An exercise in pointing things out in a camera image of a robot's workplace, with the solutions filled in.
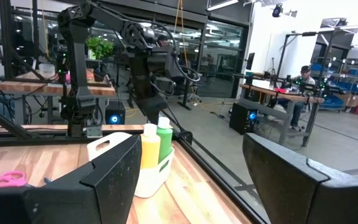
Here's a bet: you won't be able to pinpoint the long ceiling light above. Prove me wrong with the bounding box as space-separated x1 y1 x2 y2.
206 0 239 12

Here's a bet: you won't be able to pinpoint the wooden neighbour table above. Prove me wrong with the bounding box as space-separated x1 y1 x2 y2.
0 80 117 125

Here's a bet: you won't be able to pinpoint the yellow paint bottle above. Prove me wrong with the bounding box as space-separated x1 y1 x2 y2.
140 123 162 170

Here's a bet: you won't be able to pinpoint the computer tower blue light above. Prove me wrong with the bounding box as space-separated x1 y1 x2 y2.
105 101 126 125
229 102 259 135

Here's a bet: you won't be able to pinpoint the cardboard box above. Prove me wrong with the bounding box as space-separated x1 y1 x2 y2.
336 92 358 108

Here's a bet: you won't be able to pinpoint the white plastic bin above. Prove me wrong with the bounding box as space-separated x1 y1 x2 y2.
86 131 176 199

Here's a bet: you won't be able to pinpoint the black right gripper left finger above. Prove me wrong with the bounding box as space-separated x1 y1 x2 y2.
81 134 143 224

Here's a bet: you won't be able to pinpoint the wooden table with robot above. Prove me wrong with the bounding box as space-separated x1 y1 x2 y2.
239 82 325 147

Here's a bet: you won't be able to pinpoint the pink handled scissors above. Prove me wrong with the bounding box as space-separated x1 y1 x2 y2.
0 170 30 188

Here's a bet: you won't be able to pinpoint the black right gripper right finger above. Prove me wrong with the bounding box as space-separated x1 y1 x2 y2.
242 133 329 224

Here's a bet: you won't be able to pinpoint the leafy green potted plant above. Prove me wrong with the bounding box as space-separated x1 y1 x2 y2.
85 36 114 60

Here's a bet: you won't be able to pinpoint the yellow hanging cord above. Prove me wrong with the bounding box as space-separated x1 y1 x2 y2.
174 0 188 68

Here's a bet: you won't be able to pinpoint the green paint bottle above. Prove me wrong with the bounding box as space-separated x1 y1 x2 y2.
156 116 174 164

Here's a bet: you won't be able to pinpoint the clear plastic container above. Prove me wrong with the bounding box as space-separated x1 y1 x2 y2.
38 63 57 79

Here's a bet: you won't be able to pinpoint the blue spot lamp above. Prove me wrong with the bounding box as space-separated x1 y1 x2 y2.
271 2 284 19

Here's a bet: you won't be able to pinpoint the black monitor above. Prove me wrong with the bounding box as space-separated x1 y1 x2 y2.
246 52 256 71

